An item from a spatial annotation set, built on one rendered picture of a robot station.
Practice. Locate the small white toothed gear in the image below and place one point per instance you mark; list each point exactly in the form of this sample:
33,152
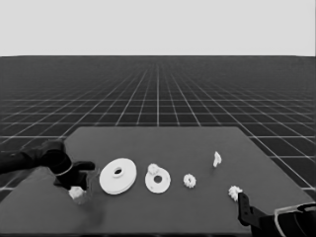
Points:
150,171
73,195
233,191
193,182

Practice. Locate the large thick white disc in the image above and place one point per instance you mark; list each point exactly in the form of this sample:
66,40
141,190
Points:
113,184

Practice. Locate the small white T-shaped piece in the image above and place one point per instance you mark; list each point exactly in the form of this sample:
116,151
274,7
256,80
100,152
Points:
216,160

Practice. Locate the white round pin carrier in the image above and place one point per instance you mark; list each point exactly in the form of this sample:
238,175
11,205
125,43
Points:
163,187

